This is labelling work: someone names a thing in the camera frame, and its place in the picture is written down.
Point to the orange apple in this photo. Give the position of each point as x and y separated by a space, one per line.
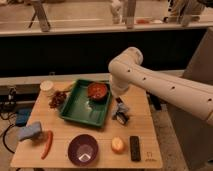
117 145

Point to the dark red grapes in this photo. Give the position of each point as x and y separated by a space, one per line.
57 99

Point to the blue box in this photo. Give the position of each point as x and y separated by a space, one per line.
22 116

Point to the white cup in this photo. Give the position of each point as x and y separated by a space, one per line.
47 87

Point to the black remote control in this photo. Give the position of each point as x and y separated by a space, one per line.
135 148

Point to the black scrub brush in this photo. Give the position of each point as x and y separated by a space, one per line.
122 118

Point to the red chili pepper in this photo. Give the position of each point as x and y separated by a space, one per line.
48 144

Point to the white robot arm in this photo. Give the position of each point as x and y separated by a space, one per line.
193 97

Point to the purple bowl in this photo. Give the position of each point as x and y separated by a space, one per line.
83 150

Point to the green plastic tray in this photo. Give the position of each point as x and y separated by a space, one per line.
79 108

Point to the red bowl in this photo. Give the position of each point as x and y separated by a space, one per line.
96 91

